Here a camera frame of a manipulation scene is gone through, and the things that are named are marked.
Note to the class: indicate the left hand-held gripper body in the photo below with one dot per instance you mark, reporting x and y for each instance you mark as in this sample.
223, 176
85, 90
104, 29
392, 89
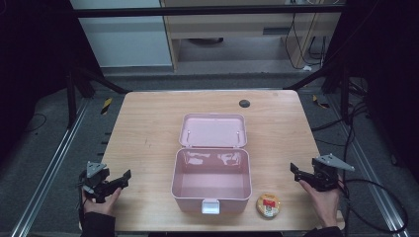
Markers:
95, 181

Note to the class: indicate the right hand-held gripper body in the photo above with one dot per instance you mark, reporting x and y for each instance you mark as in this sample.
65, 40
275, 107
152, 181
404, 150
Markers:
326, 176

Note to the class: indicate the person's left hand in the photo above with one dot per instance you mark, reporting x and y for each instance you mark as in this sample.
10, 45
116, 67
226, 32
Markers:
102, 204

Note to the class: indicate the person's right hand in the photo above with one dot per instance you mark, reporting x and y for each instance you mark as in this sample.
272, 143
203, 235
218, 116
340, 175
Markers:
324, 204

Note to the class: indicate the round yellow snack packet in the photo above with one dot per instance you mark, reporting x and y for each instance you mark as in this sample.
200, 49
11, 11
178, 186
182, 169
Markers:
268, 205

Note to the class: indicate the yellow black tape strip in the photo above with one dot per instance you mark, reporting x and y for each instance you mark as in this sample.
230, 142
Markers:
106, 106
320, 103

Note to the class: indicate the dark round table grommet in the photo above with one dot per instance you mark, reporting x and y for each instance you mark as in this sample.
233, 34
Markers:
244, 103

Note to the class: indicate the pink plastic storage box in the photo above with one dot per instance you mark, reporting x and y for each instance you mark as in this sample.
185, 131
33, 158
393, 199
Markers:
212, 171

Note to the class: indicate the black metal stand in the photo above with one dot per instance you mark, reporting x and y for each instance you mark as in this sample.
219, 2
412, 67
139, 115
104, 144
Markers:
344, 95
71, 98

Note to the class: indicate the white plug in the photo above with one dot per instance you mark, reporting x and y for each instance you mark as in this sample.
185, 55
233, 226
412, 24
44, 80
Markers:
307, 68

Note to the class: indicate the white cabinet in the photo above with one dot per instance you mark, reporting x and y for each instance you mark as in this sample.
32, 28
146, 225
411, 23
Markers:
125, 36

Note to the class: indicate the wooden shelf unit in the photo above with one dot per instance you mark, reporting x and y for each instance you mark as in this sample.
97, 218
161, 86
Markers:
230, 24

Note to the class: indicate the black horizontal metal bar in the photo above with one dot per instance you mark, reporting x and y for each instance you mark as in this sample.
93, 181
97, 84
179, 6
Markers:
197, 12

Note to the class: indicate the aluminium floor rail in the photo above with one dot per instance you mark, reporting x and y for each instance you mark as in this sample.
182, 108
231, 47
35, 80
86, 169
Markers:
49, 168
369, 184

